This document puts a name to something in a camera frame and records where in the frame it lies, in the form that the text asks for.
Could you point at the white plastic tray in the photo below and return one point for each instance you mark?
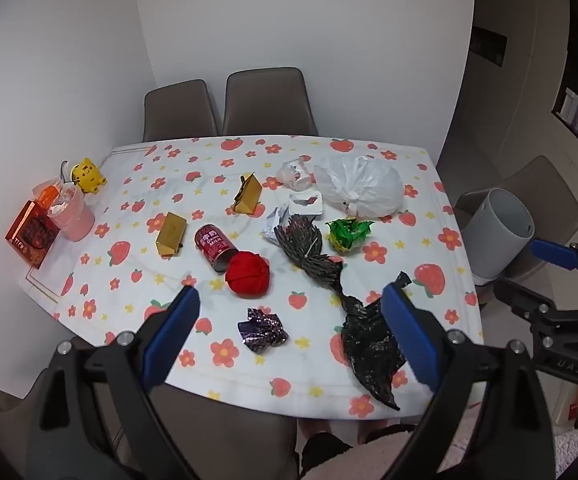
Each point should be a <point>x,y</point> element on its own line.
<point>306,204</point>

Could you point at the pink round bucket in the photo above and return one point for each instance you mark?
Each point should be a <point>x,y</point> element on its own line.
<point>76,220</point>

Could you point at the red ball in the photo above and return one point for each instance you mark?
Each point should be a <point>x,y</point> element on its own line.
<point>248,272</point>

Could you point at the grey round trash bin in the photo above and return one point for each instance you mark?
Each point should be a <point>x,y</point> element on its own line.
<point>494,245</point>

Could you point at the black plastic bag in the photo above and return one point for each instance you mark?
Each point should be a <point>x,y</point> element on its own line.
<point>369,355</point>

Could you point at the gold gable box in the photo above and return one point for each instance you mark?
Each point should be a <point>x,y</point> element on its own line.
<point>248,195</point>

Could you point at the white knotted plastic bag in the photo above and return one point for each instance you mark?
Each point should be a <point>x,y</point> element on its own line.
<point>361,185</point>

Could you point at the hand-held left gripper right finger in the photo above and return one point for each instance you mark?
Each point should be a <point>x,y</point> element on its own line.
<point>409,335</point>

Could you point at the purple wrapper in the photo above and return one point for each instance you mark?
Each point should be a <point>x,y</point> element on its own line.
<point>261,332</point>

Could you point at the yellow tiger toy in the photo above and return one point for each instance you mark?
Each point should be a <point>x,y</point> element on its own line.
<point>88,175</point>

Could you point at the black fringed wrapper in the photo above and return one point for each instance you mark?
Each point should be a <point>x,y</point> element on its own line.
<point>309,250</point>

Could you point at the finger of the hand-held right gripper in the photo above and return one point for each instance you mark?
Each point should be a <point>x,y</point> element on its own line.
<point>554,252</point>
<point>524,300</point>

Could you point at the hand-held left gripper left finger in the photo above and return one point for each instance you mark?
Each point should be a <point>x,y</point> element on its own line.
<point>171,332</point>

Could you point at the red drink can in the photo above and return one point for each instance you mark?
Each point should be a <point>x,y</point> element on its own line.
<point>214,245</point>

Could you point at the floral strawberry tablecloth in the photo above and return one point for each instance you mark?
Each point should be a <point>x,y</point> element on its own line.
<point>119,195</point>

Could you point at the dark wall panel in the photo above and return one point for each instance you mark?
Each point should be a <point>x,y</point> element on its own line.
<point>489,45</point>

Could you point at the green wrapper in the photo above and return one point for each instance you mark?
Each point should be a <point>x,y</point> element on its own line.
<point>349,234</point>

